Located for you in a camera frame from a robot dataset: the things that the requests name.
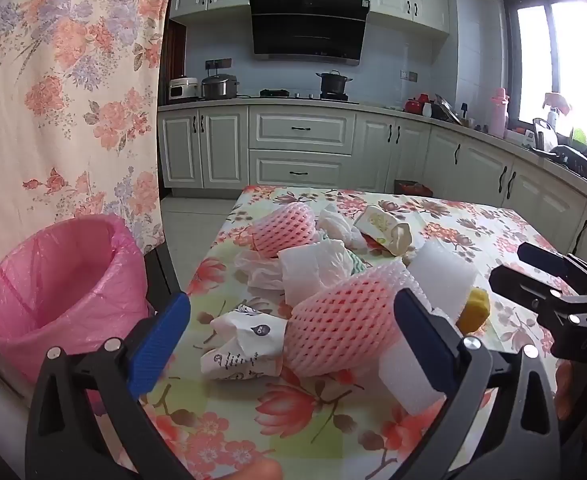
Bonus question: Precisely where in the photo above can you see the small pink foam fruit net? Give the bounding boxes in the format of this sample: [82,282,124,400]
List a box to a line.
[250,203,319,259]

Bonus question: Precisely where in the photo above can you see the large pink foam fruit net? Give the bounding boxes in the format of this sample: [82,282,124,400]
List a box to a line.
[284,260,437,378]

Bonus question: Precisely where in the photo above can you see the leaning metal tray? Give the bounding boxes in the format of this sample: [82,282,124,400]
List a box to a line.
[433,94,461,126]

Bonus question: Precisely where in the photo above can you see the floral tablecloth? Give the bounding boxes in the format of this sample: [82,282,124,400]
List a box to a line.
[88,185,574,480]

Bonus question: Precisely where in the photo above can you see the white lower kitchen cabinets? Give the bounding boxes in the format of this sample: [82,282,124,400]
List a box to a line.
[157,102,587,286]

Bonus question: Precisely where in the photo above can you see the black metal frame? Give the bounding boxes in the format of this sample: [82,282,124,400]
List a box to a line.
[142,240,181,313]

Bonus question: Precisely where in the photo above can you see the white foam block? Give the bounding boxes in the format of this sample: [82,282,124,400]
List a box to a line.
[413,238,480,321]

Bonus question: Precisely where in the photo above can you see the kitchen window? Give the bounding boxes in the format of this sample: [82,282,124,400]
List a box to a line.
[502,0,587,151]

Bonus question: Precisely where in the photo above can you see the white foam sheet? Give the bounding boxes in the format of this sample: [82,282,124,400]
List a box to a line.
[377,310,448,417]

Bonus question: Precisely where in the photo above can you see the person's right hand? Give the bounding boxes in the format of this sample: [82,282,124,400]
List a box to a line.
[553,360,587,423]

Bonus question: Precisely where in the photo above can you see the pink cloth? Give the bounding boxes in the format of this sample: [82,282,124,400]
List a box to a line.
[542,92,571,116]

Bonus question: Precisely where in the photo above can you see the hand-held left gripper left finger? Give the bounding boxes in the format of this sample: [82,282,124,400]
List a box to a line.
[24,292,192,480]

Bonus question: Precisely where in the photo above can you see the black cooking pot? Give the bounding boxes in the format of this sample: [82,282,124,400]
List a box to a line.
[316,71,353,96]

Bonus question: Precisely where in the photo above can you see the red floor bin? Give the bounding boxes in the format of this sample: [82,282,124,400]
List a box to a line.
[395,179,433,198]

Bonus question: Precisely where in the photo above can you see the gold-print paper cup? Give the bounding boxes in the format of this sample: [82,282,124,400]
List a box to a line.
[356,205,414,256]

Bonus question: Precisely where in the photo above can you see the crumpled black-print paper cup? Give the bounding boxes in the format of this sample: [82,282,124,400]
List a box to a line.
[200,310,289,381]

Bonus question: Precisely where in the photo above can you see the black gas stove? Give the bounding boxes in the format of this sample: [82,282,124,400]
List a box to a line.
[259,89,361,103]

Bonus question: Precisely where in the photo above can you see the black range hood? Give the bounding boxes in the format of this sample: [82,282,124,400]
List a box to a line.
[249,0,371,67]

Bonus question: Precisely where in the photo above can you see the bin with pink plastic liner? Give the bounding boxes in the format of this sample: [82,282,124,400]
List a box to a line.
[0,214,154,383]

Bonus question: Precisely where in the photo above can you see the white plastic bag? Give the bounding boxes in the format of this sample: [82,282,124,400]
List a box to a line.
[233,237,369,307]

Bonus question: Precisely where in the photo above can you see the white rice cooker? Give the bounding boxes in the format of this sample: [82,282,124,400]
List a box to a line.
[168,77,201,102]

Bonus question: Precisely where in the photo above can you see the pink thermos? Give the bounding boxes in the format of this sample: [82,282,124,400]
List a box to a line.
[488,87,510,138]

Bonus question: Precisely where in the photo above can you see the silver pressure cooker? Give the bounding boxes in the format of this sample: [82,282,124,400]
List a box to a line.
[202,74,239,101]

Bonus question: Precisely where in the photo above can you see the floral curtain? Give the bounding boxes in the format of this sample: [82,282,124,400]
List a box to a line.
[0,0,179,321]

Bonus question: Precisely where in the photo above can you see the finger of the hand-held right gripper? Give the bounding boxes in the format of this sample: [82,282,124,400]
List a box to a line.
[517,242,587,285]
[488,265,583,322]

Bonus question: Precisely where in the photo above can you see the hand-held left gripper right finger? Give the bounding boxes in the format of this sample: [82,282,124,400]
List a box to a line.
[393,287,561,480]

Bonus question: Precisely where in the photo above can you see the white paper towel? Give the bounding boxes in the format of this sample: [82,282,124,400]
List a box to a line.
[279,246,324,307]

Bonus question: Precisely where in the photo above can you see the black pan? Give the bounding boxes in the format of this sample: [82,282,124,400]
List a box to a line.
[548,144,587,167]

